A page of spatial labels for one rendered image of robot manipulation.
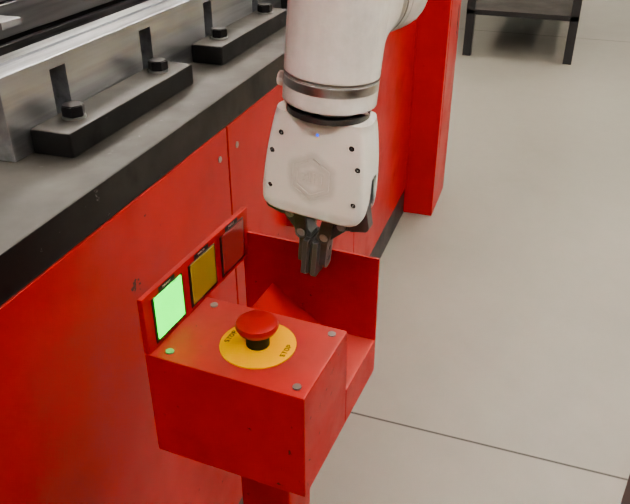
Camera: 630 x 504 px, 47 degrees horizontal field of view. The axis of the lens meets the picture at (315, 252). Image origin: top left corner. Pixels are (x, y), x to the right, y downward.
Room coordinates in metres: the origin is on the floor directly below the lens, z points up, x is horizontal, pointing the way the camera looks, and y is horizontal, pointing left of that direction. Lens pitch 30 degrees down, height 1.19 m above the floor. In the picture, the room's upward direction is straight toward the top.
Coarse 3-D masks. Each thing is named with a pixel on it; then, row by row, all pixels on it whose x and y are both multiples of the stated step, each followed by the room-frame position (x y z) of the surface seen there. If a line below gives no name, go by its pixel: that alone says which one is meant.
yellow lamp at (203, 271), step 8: (200, 256) 0.61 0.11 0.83; (208, 256) 0.62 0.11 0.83; (192, 264) 0.60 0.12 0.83; (200, 264) 0.61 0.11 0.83; (208, 264) 0.62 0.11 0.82; (192, 272) 0.59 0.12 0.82; (200, 272) 0.61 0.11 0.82; (208, 272) 0.62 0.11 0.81; (192, 280) 0.59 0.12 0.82; (200, 280) 0.61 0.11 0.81; (208, 280) 0.62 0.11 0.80; (216, 280) 0.63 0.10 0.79; (192, 288) 0.59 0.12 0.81; (200, 288) 0.60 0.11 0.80; (208, 288) 0.62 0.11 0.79; (200, 296) 0.60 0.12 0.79
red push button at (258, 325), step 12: (252, 312) 0.55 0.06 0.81; (264, 312) 0.55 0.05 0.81; (240, 324) 0.53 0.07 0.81; (252, 324) 0.53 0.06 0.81; (264, 324) 0.53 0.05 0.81; (276, 324) 0.53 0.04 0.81; (252, 336) 0.52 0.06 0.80; (264, 336) 0.52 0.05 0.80; (252, 348) 0.53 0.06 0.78; (264, 348) 0.53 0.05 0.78
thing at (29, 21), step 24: (0, 0) 1.14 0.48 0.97; (24, 0) 1.18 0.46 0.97; (48, 0) 1.24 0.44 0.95; (72, 0) 1.30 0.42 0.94; (96, 0) 1.37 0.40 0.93; (120, 0) 1.46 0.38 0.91; (144, 0) 1.53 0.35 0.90; (24, 24) 1.17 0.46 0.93; (48, 24) 1.24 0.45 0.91; (72, 24) 1.29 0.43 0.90; (0, 48) 1.11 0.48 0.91
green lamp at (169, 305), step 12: (180, 276) 0.57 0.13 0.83; (168, 288) 0.56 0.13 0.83; (180, 288) 0.57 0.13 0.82; (156, 300) 0.54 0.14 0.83; (168, 300) 0.55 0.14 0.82; (180, 300) 0.57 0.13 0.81; (156, 312) 0.54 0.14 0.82; (168, 312) 0.55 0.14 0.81; (180, 312) 0.57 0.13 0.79; (168, 324) 0.55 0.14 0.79
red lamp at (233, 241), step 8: (240, 224) 0.69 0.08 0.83; (232, 232) 0.67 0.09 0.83; (240, 232) 0.68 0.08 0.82; (224, 240) 0.65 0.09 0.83; (232, 240) 0.67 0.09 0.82; (240, 240) 0.68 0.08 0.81; (224, 248) 0.65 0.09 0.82; (232, 248) 0.67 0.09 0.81; (240, 248) 0.68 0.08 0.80; (224, 256) 0.65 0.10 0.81; (232, 256) 0.67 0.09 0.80; (240, 256) 0.68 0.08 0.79; (224, 264) 0.65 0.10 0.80; (232, 264) 0.66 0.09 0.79; (224, 272) 0.65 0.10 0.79
